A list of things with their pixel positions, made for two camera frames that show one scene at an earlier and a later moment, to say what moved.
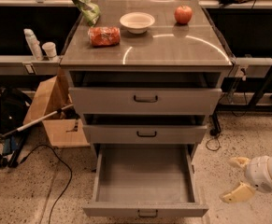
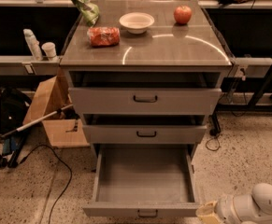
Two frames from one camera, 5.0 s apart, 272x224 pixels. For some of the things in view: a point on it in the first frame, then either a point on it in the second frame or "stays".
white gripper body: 256,173 -> 223,209
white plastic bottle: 34,44 stays
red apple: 183,14 stays
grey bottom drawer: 145,178 stays
